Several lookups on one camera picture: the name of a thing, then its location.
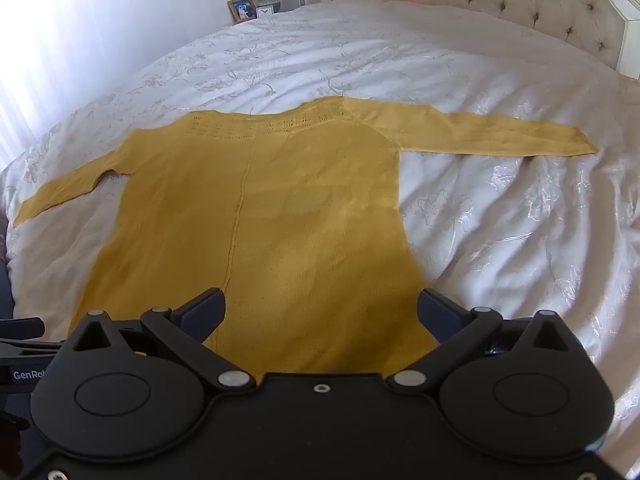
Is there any dark blue cloth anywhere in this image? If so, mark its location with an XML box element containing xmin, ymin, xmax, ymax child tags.
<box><xmin>0</xmin><ymin>257</ymin><xmax>17</xmax><ymax>319</ymax></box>

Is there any wooden picture frame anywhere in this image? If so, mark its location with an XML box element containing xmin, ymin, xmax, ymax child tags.
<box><xmin>227</xmin><ymin>0</ymin><xmax>257</xmax><ymax>23</ymax></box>

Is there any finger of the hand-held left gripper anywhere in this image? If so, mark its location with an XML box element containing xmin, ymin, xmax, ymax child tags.
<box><xmin>0</xmin><ymin>317</ymin><xmax>46</xmax><ymax>344</ymax></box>

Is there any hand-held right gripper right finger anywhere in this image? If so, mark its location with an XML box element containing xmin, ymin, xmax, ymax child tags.
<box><xmin>386</xmin><ymin>288</ymin><xmax>575</xmax><ymax>395</ymax></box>

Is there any white embroidered bedspread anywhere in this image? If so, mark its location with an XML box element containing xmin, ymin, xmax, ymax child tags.
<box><xmin>0</xmin><ymin>0</ymin><xmax>640</xmax><ymax>461</ymax></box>

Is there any white sheer curtain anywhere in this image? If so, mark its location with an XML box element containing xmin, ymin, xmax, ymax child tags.
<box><xmin>0</xmin><ymin>0</ymin><xmax>251</xmax><ymax>161</ymax></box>

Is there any yellow knit sweater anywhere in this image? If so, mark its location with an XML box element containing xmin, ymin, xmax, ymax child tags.
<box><xmin>12</xmin><ymin>96</ymin><xmax>599</xmax><ymax>376</ymax></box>

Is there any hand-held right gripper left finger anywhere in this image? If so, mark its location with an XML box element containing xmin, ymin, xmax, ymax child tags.
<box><xmin>70</xmin><ymin>287</ymin><xmax>257</xmax><ymax>392</ymax></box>

